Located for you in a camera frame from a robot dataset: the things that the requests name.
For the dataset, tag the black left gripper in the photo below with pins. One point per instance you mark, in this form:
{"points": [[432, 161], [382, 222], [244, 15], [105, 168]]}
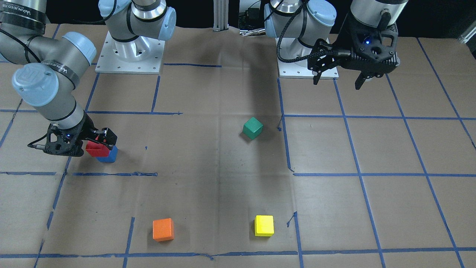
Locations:
{"points": [[346, 38]]}

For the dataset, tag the green wooden block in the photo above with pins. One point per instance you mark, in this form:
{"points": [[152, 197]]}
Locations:
{"points": [[252, 128]]}

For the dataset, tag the orange wooden block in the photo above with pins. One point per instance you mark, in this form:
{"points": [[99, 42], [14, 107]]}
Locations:
{"points": [[163, 230]]}

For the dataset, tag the yellow wooden block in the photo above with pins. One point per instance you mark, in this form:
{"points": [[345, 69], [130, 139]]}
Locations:
{"points": [[264, 225]]}

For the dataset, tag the aluminium frame post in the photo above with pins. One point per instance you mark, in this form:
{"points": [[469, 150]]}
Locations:
{"points": [[220, 15]]}

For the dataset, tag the brown paper table cover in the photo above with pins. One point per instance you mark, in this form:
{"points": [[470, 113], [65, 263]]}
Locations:
{"points": [[378, 177]]}

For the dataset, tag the red wooden block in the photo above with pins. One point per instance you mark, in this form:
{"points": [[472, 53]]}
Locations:
{"points": [[97, 150]]}

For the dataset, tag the blue wooden block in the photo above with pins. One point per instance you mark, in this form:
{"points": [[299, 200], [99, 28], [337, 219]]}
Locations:
{"points": [[111, 158]]}

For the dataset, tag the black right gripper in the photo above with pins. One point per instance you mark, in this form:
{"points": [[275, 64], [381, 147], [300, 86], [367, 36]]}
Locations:
{"points": [[84, 130]]}

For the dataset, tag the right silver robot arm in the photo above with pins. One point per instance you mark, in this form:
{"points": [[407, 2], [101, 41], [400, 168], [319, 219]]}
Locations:
{"points": [[52, 68]]}

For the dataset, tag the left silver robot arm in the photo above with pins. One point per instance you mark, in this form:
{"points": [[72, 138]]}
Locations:
{"points": [[297, 24]]}

